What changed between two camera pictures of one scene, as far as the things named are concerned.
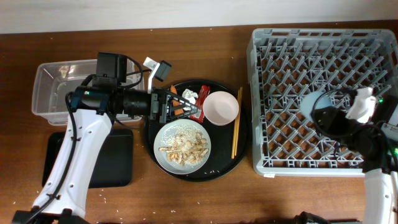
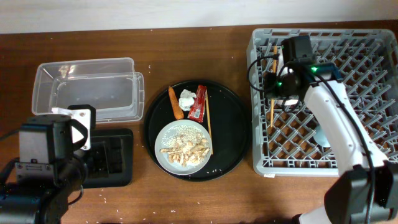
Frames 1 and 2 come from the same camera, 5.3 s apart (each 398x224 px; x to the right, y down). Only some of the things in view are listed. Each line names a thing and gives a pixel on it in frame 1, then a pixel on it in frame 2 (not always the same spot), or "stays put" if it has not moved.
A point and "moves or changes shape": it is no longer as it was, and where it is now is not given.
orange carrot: [179, 112] stays put
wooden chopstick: [236, 124] -> [209, 124]
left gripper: [160, 98] -> [104, 165]
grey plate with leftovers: [182, 146] stays put
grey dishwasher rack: [285, 65] stays put
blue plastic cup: [318, 99] moves or changes shape
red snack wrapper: [202, 91] stays put
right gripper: [330, 119] -> [272, 91]
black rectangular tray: [114, 168] stays put
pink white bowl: [221, 107] -> [290, 104]
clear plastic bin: [53, 81] stays put
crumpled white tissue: [190, 96] stays put
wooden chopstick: [239, 121] -> [274, 68]
